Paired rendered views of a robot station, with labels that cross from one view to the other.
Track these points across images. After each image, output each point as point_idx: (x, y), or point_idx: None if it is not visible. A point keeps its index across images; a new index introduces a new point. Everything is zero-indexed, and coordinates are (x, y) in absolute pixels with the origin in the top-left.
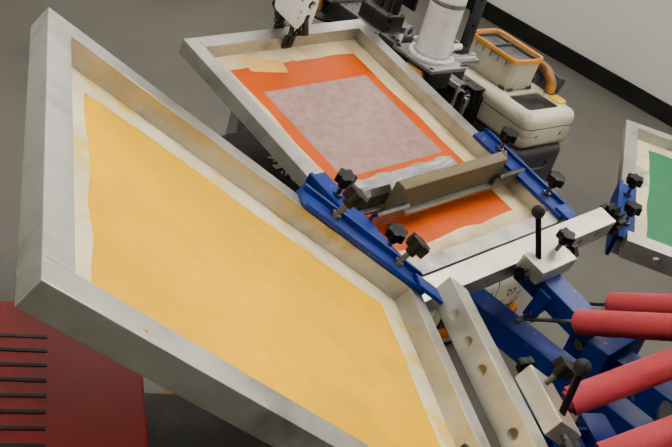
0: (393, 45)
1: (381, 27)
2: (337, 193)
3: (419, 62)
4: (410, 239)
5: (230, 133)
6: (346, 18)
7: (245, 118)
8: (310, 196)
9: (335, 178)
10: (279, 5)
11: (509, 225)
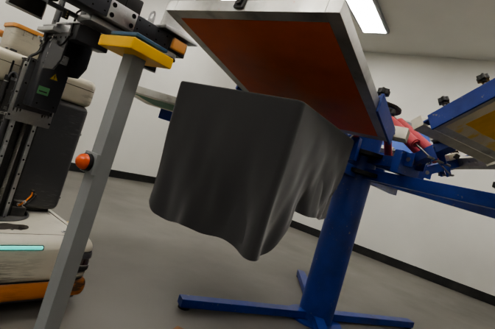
0: (166, 25)
1: (138, 10)
2: None
3: (188, 38)
4: (448, 98)
5: (118, 125)
6: None
7: (364, 68)
8: None
9: (388, 92)
10: None
11: None
